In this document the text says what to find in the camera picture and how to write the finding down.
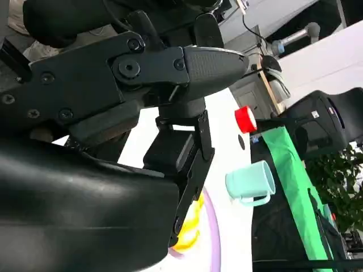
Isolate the lilac plate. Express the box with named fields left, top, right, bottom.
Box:
left=168, top=189, right=222, bottom=272

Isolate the black fabric bag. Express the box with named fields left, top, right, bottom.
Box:
left=249, top=124, right=348, bottom=272

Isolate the wooden stick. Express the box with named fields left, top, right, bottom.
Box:
left=258, top=56, right=285, bottom=114

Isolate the red round push button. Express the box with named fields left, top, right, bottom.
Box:
left=234, top=105, right=258, bottom=134

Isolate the black hanging cable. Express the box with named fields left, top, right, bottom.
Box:
left=242, top=13, right=268, bottom=55

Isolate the green leafy plant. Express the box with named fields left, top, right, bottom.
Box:
left=305, top=143, right=363, bottom=235

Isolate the black chair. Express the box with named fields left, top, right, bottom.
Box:
left=285, top=87, right=363, bottom=156

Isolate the grey and black machine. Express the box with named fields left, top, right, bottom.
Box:
left=261, top=54, right=292, bottom=100

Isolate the green cloth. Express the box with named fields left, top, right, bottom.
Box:
left=260, top=125, right=335, bottom=262

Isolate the pale green mug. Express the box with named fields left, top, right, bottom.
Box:
left=225, top=160, right=276, bottom=208

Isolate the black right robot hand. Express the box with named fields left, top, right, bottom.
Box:
left=0, top=0, right=251, bottom=272

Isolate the grey cabinet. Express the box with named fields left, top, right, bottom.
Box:
left=229, top=79, right=279, bottom=120

